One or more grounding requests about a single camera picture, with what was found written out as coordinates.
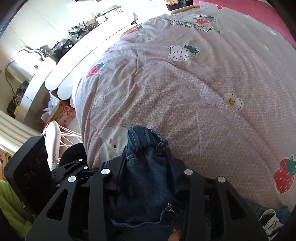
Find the pink strawberry print quilt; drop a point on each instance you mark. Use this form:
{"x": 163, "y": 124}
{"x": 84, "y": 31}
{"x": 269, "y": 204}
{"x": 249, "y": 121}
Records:
{"x": 218, "y": 84}

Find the white dresser desk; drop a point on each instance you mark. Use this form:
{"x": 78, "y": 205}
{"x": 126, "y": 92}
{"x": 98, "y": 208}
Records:
{"x": 60, "y": 76}

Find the red printed cardboard box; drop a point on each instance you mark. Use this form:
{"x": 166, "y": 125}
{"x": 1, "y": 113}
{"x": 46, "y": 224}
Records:
{"x": 63, "y": 114}

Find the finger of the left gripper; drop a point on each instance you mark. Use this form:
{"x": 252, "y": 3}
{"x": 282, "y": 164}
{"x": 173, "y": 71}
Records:
{"x": 76, "y": 168}

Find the pink plush blanket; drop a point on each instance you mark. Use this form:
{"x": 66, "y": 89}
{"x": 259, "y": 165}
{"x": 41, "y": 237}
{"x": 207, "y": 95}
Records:
{"x": 259, "y": 10}

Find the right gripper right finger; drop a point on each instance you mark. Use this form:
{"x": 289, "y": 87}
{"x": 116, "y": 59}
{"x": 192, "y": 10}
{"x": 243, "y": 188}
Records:
{"x": 213, "y": 208}

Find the blue denim pants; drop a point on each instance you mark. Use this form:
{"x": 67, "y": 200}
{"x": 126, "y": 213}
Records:
{"x": 146, "y": 209}

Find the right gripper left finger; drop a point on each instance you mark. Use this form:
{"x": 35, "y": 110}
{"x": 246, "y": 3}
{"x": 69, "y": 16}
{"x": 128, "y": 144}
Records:
{"x": 80, "y": 208}

